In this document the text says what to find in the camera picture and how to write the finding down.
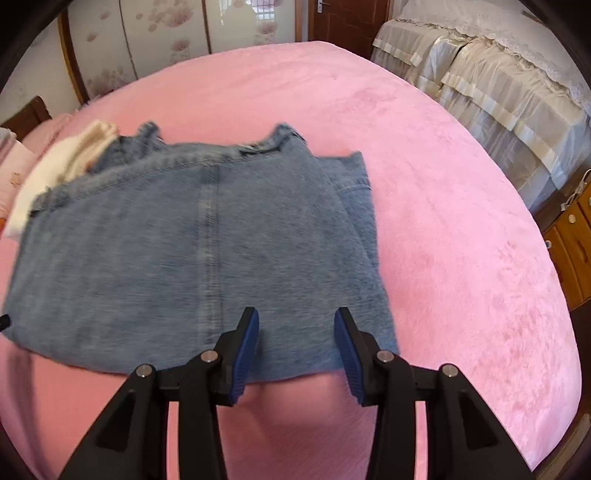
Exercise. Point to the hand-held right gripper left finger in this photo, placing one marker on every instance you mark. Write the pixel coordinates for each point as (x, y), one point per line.
(244, 364)

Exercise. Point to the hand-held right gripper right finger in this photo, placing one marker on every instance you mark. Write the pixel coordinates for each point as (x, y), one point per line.
(347, 355)

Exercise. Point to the blue denim jeans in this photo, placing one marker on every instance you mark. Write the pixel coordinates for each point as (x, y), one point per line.
(161, 254)

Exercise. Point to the pink plush blanket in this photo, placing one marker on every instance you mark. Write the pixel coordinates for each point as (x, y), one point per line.
(461, 254)

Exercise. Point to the wooden drawer cabinet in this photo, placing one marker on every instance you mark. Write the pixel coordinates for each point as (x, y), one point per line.
(572, 249)

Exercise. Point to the white fluffy garment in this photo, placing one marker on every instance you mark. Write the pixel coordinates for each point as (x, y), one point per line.
(60, 157)

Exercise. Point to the pink pillow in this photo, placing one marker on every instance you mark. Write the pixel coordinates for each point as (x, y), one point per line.
(18, 170)

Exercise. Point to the wooden headboard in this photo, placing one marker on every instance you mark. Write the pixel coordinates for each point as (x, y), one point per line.
(27, 117)

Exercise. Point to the brown wooden door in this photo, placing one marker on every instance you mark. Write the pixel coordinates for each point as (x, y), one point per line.
(351, 23)

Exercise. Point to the floral wardrobe doors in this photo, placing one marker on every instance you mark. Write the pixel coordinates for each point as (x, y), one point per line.
(184, 32)

